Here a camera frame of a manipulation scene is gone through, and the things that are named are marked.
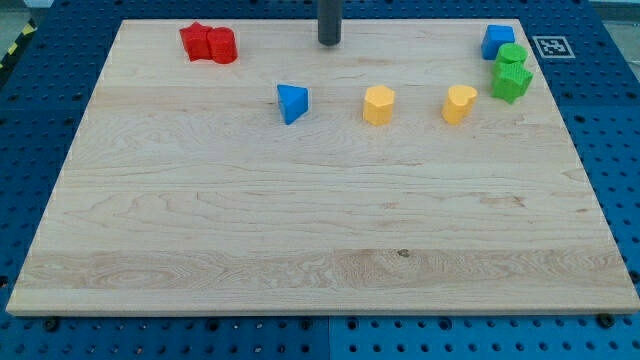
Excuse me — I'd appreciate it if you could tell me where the yellow hexagon block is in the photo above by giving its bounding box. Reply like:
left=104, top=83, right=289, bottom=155
left=363, top=85, right=395, bottom=126

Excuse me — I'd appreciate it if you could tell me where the blue triangle block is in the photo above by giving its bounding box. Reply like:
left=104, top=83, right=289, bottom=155
left=276, top=84, right=309, bottom=125

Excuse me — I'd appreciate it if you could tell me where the wooden board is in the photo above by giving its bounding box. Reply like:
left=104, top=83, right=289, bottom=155
left=7, top=19, right=639, bottom=316

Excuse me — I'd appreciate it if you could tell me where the yellow heart block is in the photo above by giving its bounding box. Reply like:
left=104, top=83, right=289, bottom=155
left=441, top=85, right=478, bottom=125

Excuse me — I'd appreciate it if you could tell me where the red cylinder block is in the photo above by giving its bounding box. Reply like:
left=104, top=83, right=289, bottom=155
left=207, top=27, right=238, bottom=64

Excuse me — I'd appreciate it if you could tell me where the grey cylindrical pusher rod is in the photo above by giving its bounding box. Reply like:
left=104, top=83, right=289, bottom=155
left=317, top=0, right=342, bottom=46

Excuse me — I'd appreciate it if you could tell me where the red star block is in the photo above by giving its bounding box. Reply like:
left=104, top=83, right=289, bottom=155
left=179, top=22, right=212, bottom=62

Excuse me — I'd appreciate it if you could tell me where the green star block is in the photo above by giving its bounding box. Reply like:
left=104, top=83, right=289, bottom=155
left=491, top=62, right=533, bottom=104

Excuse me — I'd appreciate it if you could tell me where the green cylinder block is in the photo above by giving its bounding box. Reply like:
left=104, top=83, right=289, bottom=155
left=495, top=43, right=528, bottom=65

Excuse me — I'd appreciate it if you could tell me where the blue cube block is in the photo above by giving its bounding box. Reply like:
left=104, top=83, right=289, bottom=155
left=481, top=24, right=515, bottom=60

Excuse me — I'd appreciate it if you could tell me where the white fiducial marker tag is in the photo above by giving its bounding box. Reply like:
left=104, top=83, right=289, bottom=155
left=532, top=35, right=575, bottom=59

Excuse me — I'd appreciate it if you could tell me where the black screw left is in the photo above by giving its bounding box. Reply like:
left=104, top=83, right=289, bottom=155
left=42, top=317, right=60, bottom=333

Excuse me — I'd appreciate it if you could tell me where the black screw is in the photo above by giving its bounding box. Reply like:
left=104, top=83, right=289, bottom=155
left=596, top=313, right=616, bottom=329
left=42, top=317, right=60, bottom=333

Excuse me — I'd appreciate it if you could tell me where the black screw right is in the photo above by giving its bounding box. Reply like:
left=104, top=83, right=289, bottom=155
left=596, top=313, right=616, bottom=329

